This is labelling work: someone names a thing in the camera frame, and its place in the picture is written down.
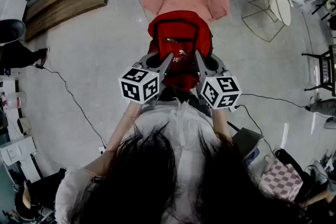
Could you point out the person's right forearm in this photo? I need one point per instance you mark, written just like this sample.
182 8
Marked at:
221 123

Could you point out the black frame chair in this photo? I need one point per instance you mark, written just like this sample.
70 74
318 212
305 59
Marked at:
326 70

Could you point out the red backpack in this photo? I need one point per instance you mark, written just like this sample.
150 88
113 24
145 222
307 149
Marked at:
181 31

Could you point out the wooden platform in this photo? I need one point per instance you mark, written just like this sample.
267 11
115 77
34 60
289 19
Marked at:
68 0

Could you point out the person's black trousers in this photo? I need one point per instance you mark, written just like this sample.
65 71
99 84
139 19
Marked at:
189 99

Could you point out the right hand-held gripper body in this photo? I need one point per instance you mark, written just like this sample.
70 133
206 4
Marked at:
220 91

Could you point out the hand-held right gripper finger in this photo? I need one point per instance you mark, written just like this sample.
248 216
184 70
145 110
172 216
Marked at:
216 64
201 65

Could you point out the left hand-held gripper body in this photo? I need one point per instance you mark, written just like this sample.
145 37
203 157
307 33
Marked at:
137 85

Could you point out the person's left forearm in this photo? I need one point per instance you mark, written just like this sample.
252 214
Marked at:
123 126

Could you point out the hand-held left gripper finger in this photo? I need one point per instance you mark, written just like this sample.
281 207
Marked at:
149 60
166 65

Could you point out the black round dish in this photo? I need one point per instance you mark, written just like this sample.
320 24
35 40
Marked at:
11 31

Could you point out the grey square cushion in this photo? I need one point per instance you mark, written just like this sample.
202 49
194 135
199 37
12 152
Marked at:
246 139

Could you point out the person's white shirt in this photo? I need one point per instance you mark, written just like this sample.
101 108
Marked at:
183 123

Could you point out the white floor power strip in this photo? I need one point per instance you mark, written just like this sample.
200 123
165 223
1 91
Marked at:
102 150

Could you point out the pink checkered bag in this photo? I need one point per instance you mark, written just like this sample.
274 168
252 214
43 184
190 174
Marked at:
282 181

